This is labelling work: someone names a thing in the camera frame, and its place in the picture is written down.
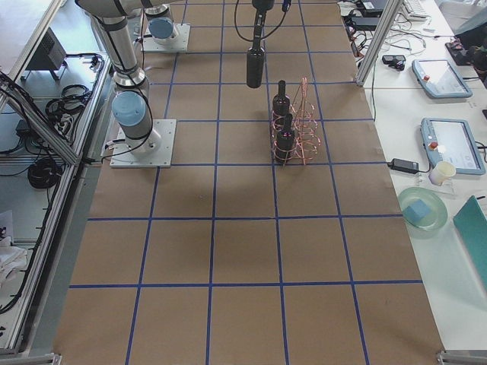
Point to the dark wine bottle in basket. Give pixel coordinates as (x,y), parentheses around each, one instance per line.
(284,140)

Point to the white paper cup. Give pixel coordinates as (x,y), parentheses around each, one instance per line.
(442,171)

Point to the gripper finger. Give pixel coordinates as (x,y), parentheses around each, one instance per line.
(259,24)

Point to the copper wire wine basket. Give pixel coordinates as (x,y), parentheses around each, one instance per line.
(306,140)

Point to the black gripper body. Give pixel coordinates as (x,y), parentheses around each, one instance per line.
(259,23)

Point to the blue foam cube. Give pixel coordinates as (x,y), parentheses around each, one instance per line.
(418,213)

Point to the green glass bowl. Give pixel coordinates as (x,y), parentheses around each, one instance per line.
(433,201)

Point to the near blue teach pendant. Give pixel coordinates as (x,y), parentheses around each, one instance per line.
(451,140)

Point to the teal notebook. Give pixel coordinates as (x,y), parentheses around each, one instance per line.
(470,222)

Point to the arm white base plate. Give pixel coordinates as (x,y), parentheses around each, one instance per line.
(180,44)
(156,151)

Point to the dark wine bottle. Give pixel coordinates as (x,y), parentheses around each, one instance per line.
(255,58)
(284,140)

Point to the black power adapter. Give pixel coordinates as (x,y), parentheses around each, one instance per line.
(405,166)

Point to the far blue teach pendant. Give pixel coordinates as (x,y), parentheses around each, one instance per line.
(440,79)

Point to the blue teach pendant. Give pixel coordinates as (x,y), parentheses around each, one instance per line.
(451,140)
(440,79)

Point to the aluminium frame post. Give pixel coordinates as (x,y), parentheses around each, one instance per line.
(384,25)

